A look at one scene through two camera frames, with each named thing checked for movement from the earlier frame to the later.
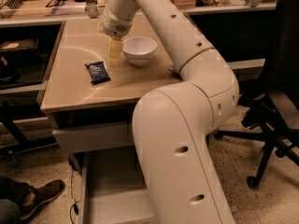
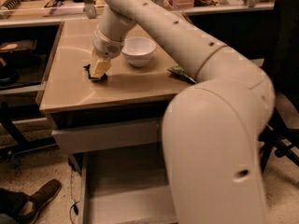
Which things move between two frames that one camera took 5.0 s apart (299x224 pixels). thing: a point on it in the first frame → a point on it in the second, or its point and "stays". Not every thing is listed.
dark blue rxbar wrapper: [97, 72] stays
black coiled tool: [13, 3] stays
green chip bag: [175, 68] stays
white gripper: [114, 22] → [104, 48]
